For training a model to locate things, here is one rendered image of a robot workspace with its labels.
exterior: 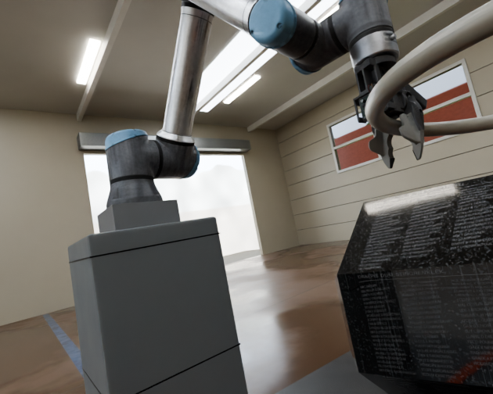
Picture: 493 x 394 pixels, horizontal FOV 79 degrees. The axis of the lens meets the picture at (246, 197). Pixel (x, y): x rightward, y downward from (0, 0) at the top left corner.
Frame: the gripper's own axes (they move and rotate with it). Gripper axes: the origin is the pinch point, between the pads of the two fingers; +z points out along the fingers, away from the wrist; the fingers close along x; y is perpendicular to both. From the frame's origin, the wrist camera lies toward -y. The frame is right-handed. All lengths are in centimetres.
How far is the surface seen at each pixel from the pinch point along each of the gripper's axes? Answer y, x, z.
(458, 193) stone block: -40.6, -10.6, 7.2
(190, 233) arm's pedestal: 26, -58, 6
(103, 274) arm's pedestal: 52, -54, 14
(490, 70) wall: -643, -180, -235
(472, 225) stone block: -32.5, -5.7, 16.5
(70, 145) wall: 54, -669, -245
